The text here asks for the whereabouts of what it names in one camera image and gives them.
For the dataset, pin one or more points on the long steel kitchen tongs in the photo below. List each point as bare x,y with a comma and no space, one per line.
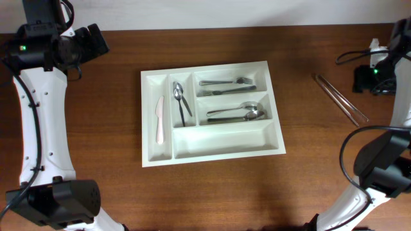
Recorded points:
350,111

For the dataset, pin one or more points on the steel fork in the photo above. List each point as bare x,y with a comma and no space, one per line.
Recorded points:
240,80
230,91

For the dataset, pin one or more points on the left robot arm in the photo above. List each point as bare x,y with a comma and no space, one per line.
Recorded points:
38,58

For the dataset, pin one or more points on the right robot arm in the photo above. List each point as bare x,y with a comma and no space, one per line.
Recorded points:
380,171

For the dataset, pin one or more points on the white plastic knife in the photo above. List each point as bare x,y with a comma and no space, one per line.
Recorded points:
159,113

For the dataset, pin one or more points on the small steel teaspoon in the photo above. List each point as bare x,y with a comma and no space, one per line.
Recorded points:
177,85
178,96

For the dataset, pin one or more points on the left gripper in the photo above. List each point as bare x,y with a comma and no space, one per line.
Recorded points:
92,50

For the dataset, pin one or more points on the large steel spoon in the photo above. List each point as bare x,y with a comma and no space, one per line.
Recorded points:
248,105
249,116

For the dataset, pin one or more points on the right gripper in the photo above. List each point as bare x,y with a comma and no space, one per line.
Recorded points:
361,81

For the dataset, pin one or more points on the white plastic cutlery tray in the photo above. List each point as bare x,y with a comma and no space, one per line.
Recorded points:
200,141

